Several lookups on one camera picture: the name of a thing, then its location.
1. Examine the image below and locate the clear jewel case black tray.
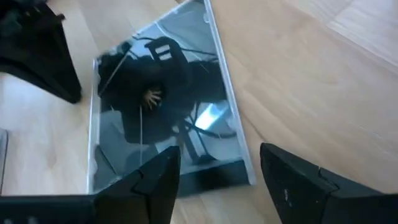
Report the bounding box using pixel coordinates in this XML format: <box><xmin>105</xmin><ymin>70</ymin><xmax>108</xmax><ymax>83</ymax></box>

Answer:
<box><xmin>86</xmin><ymin>0</ymin><xmax>257</xmax><ymax>197</ymax></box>

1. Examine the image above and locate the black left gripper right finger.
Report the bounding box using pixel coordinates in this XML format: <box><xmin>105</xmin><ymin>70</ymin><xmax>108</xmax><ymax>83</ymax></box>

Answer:
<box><xmin>259</xmin><ymin>142</ymin><xmax>385</xmax><ymax>224</ymax></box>

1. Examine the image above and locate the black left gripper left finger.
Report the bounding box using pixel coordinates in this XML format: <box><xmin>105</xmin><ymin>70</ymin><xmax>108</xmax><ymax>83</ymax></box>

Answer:
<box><xmin>93</xmin><ymin>145</ymin><xmax>182</xmax><ymax>224</ymax></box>

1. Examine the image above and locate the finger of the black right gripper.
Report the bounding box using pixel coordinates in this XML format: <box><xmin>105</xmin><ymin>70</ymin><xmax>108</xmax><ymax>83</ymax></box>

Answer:
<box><xmin>0</xmin><ymin>0</ymin><xmax>83</xmax><ymax>105</ymax></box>

